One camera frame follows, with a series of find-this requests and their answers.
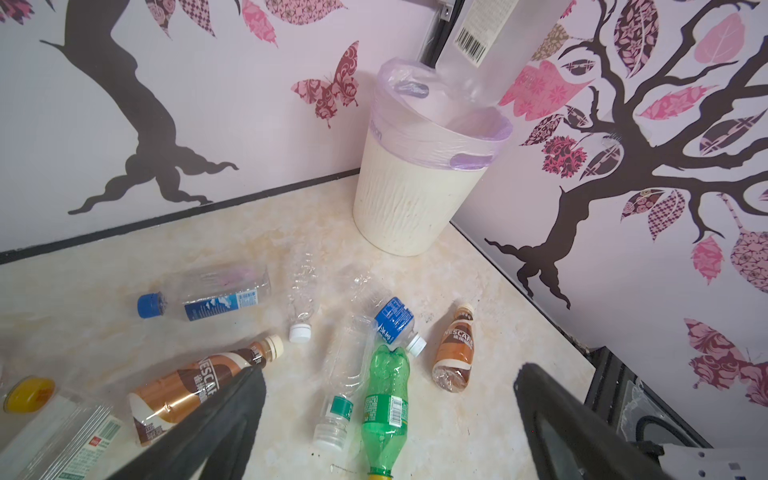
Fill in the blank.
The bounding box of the blue-label clear water bottle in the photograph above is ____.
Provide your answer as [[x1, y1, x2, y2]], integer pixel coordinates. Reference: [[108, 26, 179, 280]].
[[339, 264, 427, 358]]

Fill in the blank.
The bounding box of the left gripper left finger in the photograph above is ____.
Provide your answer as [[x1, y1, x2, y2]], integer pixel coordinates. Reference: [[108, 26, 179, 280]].
[[111, 368, 267, 479]]

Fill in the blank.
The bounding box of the red-label yellow-cap bottle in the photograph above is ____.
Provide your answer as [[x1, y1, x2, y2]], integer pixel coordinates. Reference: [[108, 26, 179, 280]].
[[1, 376, 57, 414]]

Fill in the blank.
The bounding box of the square frosted white-label bottle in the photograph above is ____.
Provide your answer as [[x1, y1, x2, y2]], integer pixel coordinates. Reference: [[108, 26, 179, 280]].
[[436, 0, 570, 106]]

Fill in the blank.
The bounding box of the blue-cap clear bottle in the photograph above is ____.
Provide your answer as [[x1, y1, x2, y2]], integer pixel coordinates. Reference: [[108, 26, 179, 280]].
[[136, 261, 271, 322]]

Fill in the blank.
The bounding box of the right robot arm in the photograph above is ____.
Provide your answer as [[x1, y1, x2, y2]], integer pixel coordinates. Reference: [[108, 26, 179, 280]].
[[635, 416, 767, 480]]

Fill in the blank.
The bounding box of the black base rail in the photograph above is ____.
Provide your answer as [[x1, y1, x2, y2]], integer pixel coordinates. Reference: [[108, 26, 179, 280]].
[[584, 347, 711, 448]]

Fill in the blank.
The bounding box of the brown coffee bottle right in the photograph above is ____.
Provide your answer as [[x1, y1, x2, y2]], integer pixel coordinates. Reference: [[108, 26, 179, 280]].
[[432, 303, 476, 393]]

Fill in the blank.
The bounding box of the white bin with purple liner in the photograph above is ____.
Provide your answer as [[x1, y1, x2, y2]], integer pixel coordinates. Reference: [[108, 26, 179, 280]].
[[353, 58, 513, 257]]

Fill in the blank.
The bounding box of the brown coffee bottle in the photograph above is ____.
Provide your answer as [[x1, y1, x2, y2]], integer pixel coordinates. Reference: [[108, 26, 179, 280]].
[[127, 335, 284, 447], [432, 303, 476, 393]]

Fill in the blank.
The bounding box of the green soda bottle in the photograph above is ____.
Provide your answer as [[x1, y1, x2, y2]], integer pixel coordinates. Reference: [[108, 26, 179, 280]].
[[361, 345, 411, 479]]

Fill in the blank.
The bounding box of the brown coffee bottle centre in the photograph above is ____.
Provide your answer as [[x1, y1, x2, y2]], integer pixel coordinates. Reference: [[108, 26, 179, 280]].
[[127, 335, 284, 447]]

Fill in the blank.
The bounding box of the green-label clear white-cap bottle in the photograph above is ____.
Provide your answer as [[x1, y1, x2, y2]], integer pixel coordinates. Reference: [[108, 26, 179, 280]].
[[313, 314, 376, 452]]

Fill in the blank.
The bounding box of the crumpled clear white-cap bottle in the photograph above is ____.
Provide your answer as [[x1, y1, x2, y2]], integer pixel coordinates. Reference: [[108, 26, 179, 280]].
[[288, 249, 317, 344]]

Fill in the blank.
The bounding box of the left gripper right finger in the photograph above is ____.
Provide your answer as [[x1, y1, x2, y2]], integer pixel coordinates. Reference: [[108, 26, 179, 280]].
[[514, 363, 669, 479]]

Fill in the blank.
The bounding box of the clear red-green-label bottle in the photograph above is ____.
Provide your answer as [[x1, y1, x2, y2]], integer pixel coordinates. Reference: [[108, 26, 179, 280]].
[[1, 389, 123, 480]]

